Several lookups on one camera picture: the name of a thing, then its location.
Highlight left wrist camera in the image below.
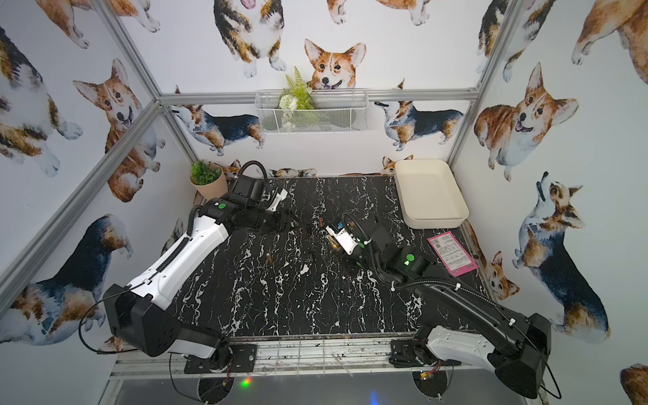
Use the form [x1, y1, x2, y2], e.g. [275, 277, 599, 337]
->
[266, 188, 288, 212]

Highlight cream rectangular tray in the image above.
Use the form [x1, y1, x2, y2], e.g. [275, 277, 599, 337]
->
[393, 160, 469, 230]

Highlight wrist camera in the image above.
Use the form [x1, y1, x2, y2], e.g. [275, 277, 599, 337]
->
[266, 188, 288, 212]
[326, 222, 358, 256]

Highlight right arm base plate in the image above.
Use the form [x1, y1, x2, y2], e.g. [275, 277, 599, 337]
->
[388, 339, 462, 368]

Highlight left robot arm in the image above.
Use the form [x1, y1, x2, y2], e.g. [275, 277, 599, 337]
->
[104, 175, 297, 369]

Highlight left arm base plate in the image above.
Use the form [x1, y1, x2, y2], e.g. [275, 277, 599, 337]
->
[184, 344, 258, 375]

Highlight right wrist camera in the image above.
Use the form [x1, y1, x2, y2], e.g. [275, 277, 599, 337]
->
[326, 222, 358, 256]

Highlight white wire basket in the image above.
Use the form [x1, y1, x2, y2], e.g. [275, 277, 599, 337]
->
[255, 89, 369, 134]

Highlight green fern with white flower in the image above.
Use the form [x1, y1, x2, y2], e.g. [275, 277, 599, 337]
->
[278, 67, 316, 131]

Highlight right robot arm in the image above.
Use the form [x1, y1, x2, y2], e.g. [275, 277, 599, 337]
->
[341, 214, 551, 399]

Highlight potted green plant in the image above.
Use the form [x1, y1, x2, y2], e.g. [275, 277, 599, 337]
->
[190, 160, 229, 200]

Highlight pink card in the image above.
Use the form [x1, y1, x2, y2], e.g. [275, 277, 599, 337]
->
[428, 231, 478, 277]

